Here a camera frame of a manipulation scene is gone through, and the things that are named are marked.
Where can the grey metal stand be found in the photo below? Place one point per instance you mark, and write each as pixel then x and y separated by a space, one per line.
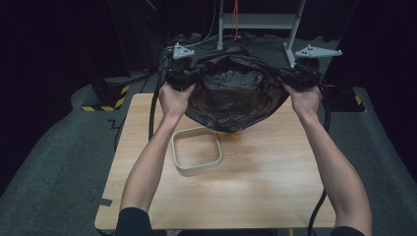
pixel 259 21

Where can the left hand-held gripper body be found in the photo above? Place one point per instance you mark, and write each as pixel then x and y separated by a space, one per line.
pixel 179 70

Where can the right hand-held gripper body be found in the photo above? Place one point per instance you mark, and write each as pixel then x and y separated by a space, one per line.
pixel 305 77

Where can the grey tape piece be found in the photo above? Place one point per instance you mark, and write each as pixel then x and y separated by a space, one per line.
pixel 102 202

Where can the person's left hand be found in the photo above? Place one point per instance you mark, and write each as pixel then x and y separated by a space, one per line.
pixel 173 101

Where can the person's black left sleeve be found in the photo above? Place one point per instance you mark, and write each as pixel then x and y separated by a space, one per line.
pixel 134 223

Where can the person's right hand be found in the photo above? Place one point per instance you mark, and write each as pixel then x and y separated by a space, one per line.
pixel 305 101

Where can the person's black right sleeve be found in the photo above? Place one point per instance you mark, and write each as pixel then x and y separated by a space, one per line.
pixel 345 232

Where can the black garbage bag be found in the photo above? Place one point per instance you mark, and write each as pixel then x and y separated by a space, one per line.
pixel 232 98

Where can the person's black sleeve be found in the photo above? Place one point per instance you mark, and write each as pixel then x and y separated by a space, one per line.
pixel 134 223
pixel 345 232

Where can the beige trash bin with face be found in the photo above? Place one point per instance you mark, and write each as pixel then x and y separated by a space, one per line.
pixel 234 136

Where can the black yellow striped stand base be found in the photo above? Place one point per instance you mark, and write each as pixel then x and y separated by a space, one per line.
pixel 344 98
pixel 111 98

